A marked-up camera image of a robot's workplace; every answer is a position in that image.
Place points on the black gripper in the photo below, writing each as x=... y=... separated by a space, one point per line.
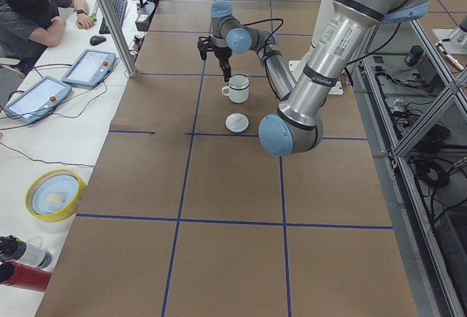
x=221 y=54

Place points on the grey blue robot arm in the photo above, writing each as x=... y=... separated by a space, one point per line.
x=296 y=126

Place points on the white enamel mug blue rim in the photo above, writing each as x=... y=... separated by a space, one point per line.
x=234 y=95

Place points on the far teach pendant tablet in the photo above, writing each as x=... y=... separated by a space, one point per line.
x=90 y=68

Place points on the teach pendant tablet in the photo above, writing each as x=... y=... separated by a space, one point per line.
x=90 y=68
x=38 y=101

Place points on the black computer mouse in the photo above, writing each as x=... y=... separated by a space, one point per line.
x=97 y=40

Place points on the near teach pendant tablet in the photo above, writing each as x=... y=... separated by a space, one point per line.
x=38 y=101

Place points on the seated person in grey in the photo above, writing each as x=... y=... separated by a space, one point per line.
x=29 y=27

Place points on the clear bottle black cap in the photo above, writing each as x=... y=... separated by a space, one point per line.
x=15 y=249

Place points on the red cylinder bottle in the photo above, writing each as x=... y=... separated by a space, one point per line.
x=24 y=277

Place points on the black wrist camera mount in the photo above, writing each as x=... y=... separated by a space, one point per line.
x=205 y=45

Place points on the grey aluminium frame post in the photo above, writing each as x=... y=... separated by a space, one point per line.
x=117 y=36

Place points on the aluminium frame rack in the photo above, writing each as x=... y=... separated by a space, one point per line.
x=416 y=96

